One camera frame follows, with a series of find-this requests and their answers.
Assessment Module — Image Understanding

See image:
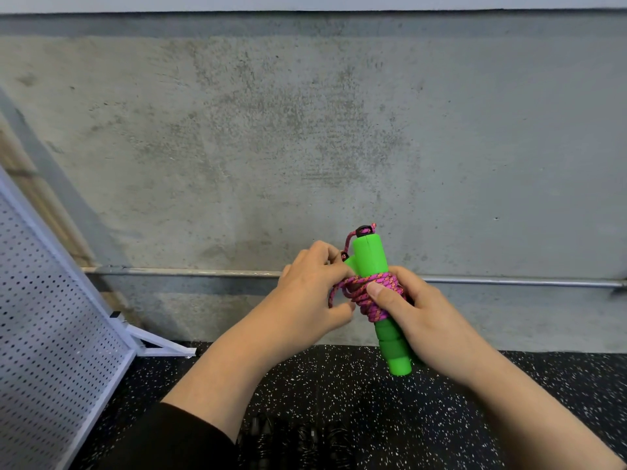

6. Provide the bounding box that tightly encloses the person's right forearm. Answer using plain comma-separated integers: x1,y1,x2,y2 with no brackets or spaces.
465,348,627,470

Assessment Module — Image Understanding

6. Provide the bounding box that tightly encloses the black sleeve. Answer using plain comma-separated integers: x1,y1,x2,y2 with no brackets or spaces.
95,401,242,470

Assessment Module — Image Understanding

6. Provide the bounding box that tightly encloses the grey metal wall pipe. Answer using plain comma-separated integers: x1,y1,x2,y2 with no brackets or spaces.
81,266,627,290

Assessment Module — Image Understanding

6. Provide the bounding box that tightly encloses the black ridged rubber object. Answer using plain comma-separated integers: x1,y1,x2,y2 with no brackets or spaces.
236,413,354,470

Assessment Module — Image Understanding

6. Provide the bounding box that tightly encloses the person's left hand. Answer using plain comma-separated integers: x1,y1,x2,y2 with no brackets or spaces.
259,241,357,362

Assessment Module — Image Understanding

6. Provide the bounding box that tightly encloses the white perforated metal panel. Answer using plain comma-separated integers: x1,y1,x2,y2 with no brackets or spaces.
0,166,198,470

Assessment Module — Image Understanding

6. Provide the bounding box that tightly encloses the green handled pink jump rope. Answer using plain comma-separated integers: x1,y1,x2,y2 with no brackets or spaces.
327,223,413,377

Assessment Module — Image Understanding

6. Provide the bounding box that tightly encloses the person's right hand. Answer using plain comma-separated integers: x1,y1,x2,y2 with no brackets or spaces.
366,266,496,385

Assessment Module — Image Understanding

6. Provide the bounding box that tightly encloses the person's left forearm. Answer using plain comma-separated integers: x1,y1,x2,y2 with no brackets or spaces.
161,305,300,442

